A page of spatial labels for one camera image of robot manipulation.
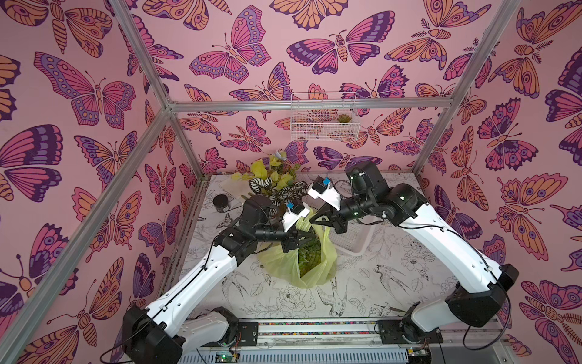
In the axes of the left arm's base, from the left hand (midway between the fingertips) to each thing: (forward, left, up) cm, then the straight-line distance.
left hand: (313, 231), depth 68 cm
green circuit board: (-29, +27, -29) cm, 49 cm away
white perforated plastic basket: (+11, -18, -27) cm, 34 cm away
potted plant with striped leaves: (+24, +13, -3) cm, 27 cm away
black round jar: (+27, +40, -21) cm, 52 cm away
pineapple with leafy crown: (-1, +1, -16) cm, 16 cm away
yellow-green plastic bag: (-7, +8, -9) cm, 14 cm away
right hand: (+1, 0, +6) cm, 6 cm away
